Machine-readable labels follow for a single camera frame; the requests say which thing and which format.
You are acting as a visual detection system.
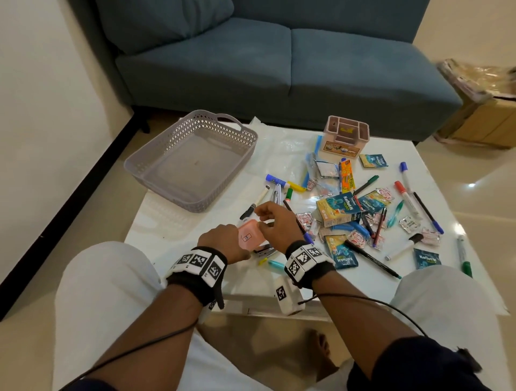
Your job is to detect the person's left hand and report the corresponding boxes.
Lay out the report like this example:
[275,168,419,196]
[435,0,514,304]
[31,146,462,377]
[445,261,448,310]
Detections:
[197,223,252,265]

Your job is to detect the person's right hand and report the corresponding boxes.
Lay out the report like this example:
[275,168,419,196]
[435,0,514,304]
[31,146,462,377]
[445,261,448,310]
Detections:
[254,201,306,255]

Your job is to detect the small pink plastic box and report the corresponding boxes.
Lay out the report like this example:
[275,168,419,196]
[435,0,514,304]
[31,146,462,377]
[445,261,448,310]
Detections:
[237,219,269,251]

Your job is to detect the person's right forearm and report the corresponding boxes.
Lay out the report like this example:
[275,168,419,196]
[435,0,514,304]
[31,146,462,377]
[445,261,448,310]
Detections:
[311,269,429,380]

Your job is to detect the person's left forearm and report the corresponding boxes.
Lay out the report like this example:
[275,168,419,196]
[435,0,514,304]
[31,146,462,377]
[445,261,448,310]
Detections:
[85,282,203,391]

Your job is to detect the dark stapler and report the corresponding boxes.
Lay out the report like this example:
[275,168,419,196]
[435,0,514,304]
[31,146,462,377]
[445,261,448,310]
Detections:
[252,243,279,259]

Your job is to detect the white pen with black cap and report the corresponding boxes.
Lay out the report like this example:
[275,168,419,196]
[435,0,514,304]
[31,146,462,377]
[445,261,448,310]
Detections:
[239,185,271,220]

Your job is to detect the dark pen with blue tip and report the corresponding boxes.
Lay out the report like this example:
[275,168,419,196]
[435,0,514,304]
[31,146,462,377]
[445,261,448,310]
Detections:
[283,199,314,245]

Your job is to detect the black marker-tag left wristband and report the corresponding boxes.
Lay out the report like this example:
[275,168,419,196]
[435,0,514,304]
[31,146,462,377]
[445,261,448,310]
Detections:
[164,246,229,311]

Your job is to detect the black marker-tag wristband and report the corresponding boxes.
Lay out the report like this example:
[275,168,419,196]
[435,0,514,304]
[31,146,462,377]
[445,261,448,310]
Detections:
[164,246,229,311]
[284,240,336,290]

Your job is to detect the black marker-tag right wristband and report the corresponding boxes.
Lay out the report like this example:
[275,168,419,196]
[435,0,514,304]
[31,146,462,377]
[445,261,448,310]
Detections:
[284,240,336,290]

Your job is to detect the teal and yellow carton box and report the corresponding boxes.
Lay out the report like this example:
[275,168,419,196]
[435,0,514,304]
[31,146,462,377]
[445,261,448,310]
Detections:
[316,192,362,229]

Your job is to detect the clear plastic sheet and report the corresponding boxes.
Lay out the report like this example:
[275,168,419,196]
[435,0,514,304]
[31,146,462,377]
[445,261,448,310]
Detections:
[240,116,343,202]

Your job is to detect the teal and yellow sachet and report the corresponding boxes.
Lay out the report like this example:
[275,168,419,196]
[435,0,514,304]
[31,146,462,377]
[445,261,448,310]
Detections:
[324,234,359,270]

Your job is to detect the small clear plastic bag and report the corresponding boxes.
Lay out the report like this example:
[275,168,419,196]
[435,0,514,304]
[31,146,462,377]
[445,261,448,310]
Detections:
[313,160,342,180]

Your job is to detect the orange pencil pack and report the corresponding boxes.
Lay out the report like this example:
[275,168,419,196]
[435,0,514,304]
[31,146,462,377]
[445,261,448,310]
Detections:
[339,158,356,193]

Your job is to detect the short black pen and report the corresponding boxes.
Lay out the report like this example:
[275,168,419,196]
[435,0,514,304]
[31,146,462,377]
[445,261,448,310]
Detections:
[360,213,376,239]

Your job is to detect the grey plastic lattice basket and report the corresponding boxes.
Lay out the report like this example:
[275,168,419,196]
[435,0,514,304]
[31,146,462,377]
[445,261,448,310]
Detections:
[123,110,259,213]

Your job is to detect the dark green pen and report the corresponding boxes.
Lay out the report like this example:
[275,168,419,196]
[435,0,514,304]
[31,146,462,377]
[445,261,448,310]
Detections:
[353,175,380,197]

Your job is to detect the long black pen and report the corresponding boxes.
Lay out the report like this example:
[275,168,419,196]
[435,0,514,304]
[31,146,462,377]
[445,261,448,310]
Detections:
[344,240,403,280]

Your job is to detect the red pen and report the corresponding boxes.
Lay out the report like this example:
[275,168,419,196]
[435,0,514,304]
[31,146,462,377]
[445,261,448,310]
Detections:
[372,207,388,248]

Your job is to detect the pink desk organizer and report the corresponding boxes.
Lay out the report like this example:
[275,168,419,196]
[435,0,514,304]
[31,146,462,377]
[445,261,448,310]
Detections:
[323,115,370,158]

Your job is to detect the teal transparent pen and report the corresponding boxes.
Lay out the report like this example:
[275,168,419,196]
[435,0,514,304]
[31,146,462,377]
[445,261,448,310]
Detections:
[386,200,405,229]

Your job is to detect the person's bare foot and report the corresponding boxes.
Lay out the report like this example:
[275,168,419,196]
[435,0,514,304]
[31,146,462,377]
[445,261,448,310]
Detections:
[307,329,340,380]

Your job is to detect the white marker with black cap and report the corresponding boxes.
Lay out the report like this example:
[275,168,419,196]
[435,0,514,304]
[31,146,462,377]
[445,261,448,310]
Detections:
[385,233,424,262]

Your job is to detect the person's white trousers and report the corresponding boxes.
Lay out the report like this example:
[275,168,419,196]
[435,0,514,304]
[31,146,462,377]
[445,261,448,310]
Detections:
[52,241,513,391]

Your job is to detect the white marker with red cap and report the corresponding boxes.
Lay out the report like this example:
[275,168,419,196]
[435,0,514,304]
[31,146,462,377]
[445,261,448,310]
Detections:
[394,180,422,220]

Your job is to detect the slim white marker blue cap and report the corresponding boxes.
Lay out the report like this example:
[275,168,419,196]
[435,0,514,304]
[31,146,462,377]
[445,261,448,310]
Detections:
[399,161,413,192]

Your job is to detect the teal fabric sofa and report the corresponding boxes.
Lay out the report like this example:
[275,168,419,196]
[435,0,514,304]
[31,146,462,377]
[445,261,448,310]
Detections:
[69,0,463,142]

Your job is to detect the teal sofa cushion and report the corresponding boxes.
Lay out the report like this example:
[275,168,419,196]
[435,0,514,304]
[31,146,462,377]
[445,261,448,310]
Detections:
[95,0,235,55]

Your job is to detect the brown cardboard box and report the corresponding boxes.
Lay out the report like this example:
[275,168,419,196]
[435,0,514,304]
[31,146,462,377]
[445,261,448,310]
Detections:
[435,93,516,150]

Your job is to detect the clear plastic wrapped bundle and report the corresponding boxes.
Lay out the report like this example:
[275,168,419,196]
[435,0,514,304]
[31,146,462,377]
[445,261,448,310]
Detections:
[436,58,516,104]

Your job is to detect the white wrist camera block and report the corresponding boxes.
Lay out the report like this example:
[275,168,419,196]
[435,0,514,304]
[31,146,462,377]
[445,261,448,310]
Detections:
[274,274,306,316]

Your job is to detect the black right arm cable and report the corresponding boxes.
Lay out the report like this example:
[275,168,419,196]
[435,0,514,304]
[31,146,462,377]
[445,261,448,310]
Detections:
[298,293,429,337]

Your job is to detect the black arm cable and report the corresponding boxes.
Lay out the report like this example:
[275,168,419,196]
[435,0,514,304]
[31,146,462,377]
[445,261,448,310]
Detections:
[60,319,199,391]
[298,293,429,337]

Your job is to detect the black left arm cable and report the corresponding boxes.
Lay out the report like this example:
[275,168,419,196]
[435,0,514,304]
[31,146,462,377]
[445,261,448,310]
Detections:
[60,319,199,391]

